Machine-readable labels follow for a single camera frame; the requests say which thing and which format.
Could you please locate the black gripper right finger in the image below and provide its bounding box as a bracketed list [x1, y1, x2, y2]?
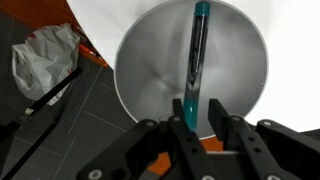
[208, 98, 320, 180]

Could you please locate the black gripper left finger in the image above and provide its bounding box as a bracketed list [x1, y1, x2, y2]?
[77, 98, 221, 180]

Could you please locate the teal capped marker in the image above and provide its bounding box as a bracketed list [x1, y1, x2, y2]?
[182, 0, 212, 132]

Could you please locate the white crumpled plastic bag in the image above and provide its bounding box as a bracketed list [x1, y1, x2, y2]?
[11, 22, 82, 106]

